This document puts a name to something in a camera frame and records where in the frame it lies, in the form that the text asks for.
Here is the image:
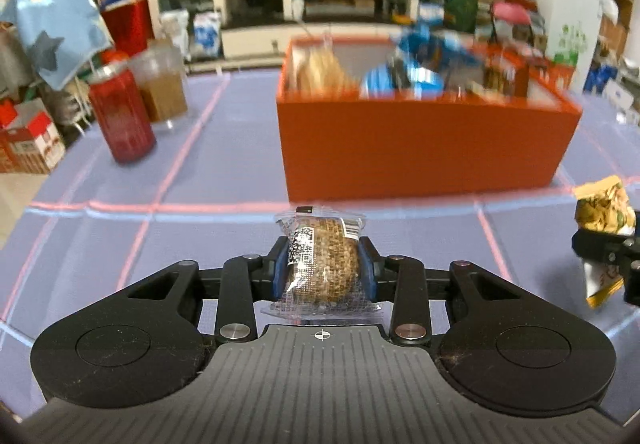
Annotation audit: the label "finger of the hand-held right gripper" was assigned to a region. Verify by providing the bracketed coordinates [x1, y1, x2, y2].
[571, 209, 640, 307]

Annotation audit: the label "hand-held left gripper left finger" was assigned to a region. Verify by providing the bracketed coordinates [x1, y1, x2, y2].
[115, 238, 291, 346]

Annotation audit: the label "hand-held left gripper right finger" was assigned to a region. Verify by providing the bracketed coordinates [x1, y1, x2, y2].
[357, 236, 538, 347]

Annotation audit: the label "yellow green snack packet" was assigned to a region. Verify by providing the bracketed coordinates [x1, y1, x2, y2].
[572, 175, 638, 309]

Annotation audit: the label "brown cake clear packet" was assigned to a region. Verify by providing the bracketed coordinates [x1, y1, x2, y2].
[261, 206, 382, 319]

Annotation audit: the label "orange cardboard box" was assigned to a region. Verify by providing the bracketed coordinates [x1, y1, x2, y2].
[276, 36, 584, 202]

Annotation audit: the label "brown red snack packet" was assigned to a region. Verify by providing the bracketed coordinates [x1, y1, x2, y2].
[480, 58, 531, 97]

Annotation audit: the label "snacks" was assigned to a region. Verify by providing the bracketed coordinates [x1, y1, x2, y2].
[292, 31, 361, 99]

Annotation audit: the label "blue silver snack packet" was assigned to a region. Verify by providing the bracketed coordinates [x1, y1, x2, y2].
[395, 26, 476, 74]

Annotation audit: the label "blue checked tablecloth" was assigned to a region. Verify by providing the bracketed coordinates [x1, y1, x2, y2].
[0, 68, 640, 355]

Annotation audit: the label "red drink can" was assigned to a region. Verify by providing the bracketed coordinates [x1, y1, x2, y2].
[88, 64, 157, 165]

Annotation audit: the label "white chest freezer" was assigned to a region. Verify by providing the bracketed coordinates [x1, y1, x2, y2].
[515, 0, 603, 92]

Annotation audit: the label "clear plastic cup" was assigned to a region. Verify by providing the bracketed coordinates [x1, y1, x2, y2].
[129, 40, 190, 125]

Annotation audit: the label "glass tv stand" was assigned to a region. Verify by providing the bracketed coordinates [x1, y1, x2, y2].
[220, 0, 451, 59]

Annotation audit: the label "red folding chair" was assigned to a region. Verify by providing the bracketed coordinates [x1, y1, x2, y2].
[492, 1, 532, 42]

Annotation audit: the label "blue white milk bag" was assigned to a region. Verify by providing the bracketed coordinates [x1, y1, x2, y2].
[192, 12, 223, 57]

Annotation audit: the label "dark green bag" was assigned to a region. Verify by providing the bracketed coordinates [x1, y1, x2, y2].
[445, 0, 478, 32]

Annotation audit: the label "red white carton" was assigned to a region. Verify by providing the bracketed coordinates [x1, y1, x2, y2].
[0, 98, 67, 175]

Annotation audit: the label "red shiny bag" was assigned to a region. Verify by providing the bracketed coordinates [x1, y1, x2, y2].
[100, 0, 153, 57]

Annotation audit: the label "blue shark cloth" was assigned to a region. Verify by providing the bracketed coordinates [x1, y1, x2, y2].
[0, 0, 113, 89]

